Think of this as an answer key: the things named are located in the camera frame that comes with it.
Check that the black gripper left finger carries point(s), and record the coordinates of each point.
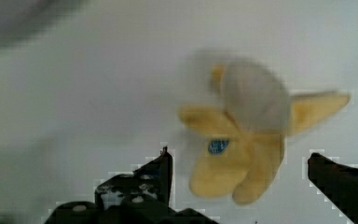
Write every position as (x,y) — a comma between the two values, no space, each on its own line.
(141,197)

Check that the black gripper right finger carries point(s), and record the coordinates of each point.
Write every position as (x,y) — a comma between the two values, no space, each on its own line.
(338,182)

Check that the plush peeled banana toy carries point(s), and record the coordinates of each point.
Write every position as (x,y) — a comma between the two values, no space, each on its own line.
(246,136)

